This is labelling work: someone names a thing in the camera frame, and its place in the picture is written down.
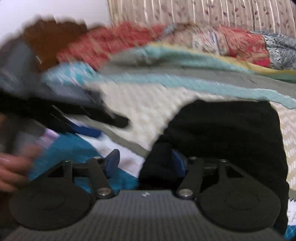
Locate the carved wooden headboard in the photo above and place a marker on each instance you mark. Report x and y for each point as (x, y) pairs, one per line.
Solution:
(46, 37)

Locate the black pants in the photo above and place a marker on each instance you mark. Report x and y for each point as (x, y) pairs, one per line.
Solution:
(245, 133)

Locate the person's left hand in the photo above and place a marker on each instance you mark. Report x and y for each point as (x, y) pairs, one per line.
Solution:
(15, 169)

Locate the teal patterned bedspread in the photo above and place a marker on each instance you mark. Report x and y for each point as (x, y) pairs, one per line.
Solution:
(150, 85)

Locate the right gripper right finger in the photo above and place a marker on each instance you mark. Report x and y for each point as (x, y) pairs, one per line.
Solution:
(225, 195)

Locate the red patchwork quilt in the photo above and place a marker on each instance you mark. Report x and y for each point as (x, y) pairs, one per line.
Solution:
(271, 50)

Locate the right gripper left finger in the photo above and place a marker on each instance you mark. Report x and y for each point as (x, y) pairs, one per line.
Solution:
(65, 193)

